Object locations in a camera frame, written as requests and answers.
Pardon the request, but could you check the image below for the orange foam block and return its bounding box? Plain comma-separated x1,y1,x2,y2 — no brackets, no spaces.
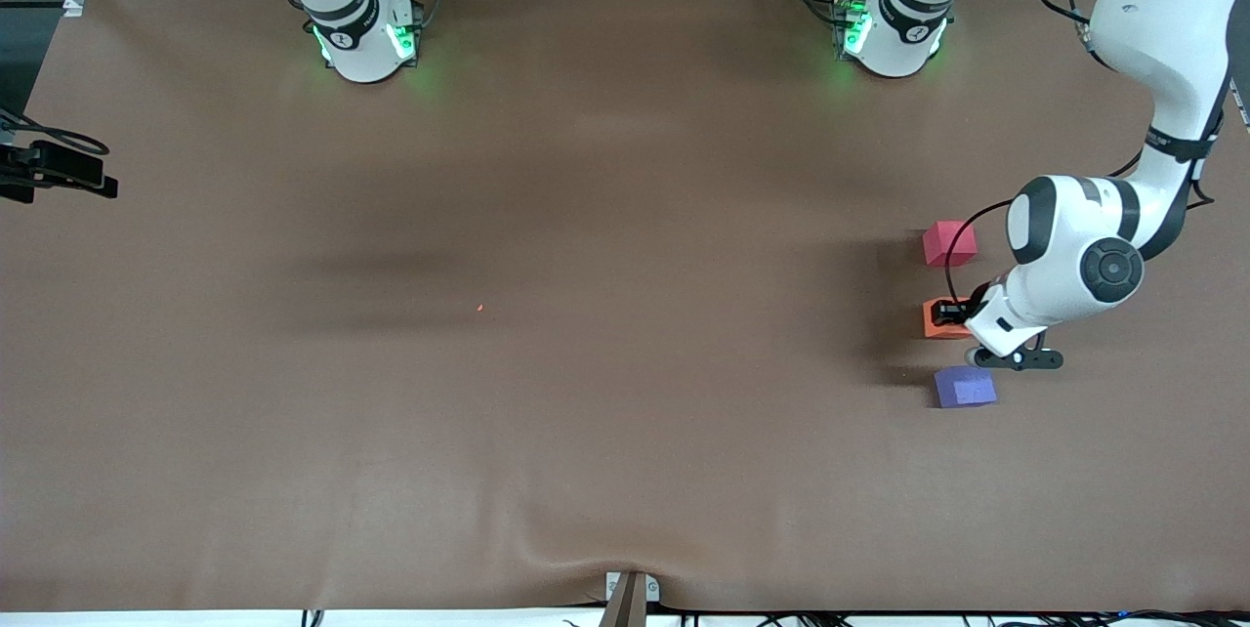
921,298,978,341

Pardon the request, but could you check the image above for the red foam block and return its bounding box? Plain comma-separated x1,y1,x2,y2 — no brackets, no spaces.
922,221,978,268

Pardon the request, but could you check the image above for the purple foam block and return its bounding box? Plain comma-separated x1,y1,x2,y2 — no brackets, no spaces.
934,365,998,409

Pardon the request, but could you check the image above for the brown table mat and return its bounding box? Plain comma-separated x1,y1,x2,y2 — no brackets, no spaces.
0,0,1250,614

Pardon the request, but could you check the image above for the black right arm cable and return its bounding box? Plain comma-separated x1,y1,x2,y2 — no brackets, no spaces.
0,109,110,157

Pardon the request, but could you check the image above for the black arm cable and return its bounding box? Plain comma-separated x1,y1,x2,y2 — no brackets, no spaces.
0,109,110,157
942,0,1222,308

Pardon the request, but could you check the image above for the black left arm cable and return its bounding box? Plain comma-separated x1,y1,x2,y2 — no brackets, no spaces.
942,0,1222,308

